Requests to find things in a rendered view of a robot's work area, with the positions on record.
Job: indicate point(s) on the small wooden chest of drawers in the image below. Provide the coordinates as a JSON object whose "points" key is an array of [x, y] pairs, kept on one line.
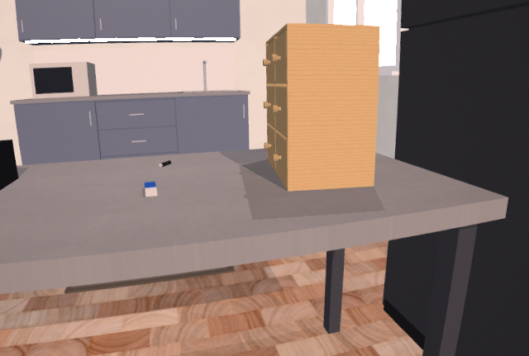
{"points": [[332, 104]]}

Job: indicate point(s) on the wooden drawer with knob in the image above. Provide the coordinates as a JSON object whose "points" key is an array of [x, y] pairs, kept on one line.
{"points": [[281, 157], [269, 103], [280, 108], [270, 146], [267, 62], [281, 60]]}

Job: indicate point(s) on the white eraser with blue sleeve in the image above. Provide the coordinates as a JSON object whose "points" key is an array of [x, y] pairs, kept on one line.
{"points": [[150, 189]]}

